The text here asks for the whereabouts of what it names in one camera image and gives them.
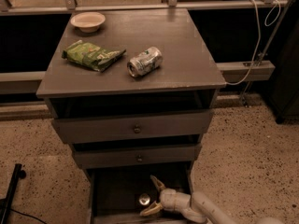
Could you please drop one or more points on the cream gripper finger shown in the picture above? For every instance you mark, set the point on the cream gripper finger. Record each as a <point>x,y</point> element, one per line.
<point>159,185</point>
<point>154,208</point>

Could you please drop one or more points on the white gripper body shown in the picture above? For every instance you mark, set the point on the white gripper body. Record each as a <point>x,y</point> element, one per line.
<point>168,199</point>

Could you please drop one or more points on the orange soda can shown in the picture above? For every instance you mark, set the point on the orange soda can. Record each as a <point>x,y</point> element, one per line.
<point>144,199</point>

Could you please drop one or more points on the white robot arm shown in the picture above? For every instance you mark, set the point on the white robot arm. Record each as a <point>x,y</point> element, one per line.
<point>196,207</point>

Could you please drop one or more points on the grey open bottom drawer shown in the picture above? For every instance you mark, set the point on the grey open bottom drawer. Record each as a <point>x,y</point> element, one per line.
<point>115,192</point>

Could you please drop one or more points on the grey top drawer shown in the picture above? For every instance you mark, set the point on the grey top drawer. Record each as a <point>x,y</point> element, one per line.
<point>101,129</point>

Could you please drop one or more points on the grey middle drawer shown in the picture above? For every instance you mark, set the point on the grey middle drawer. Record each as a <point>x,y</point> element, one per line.
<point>136,156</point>

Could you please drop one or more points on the grey wooden drawer cabinet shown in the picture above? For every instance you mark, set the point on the grey wooden drawer cabinet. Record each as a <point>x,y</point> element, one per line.
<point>133,101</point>

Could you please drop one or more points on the silver green soda can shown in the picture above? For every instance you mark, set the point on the silver green soda can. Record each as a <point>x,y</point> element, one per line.
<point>145,62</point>

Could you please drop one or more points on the green chip bag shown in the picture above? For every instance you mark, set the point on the green chip bag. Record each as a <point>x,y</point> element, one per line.
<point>91,56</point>

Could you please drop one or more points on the black stand base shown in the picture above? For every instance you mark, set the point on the black stand base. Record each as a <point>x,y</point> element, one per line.
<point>5,204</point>

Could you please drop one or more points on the white paper bowl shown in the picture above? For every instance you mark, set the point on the white paper bowl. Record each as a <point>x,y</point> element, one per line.
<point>88,22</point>

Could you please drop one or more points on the metal railing frame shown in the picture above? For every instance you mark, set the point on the metal railing frame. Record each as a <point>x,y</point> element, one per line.
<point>130,3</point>

